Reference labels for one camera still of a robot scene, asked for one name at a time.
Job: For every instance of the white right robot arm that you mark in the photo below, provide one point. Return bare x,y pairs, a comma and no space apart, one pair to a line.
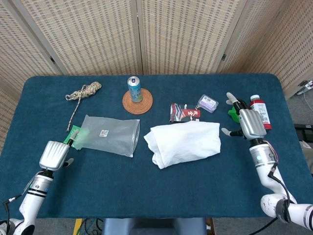
264,159

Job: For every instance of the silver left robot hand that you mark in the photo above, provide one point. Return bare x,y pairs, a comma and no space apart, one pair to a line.
52,155

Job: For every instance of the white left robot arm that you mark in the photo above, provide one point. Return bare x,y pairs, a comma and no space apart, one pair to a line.
34,195

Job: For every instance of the black equipment box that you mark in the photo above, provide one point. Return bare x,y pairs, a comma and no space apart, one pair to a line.
304,132

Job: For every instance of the green plastic grid block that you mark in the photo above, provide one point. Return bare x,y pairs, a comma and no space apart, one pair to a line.
232,113

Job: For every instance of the green sachet packet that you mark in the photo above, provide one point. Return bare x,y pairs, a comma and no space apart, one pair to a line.
68,138

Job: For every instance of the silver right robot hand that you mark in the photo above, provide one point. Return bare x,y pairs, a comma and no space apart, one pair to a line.
252,122

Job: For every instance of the round woven coaster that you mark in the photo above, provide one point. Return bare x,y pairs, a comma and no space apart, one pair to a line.
137,107

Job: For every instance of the clear purple plastic case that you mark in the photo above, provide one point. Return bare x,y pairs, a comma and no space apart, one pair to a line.
207,104

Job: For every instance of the red juice bottle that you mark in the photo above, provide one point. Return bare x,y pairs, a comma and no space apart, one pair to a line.
265,115

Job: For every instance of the blue robot base seat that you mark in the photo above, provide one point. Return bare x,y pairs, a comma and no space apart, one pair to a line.
151,226

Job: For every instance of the translucent plastic zip bag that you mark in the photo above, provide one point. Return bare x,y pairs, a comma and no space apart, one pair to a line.
112,137

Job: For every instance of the black and red card box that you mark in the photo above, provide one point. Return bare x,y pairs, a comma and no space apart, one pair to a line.
183,112

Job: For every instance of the woven folding screen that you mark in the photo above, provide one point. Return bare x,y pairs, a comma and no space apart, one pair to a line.
97,36

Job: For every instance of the white power strip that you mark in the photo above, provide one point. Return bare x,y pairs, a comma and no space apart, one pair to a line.
306,85

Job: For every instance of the white garment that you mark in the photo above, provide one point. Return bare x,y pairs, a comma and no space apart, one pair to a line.
183,143

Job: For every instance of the blue drink can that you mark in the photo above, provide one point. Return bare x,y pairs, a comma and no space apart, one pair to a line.
135,91

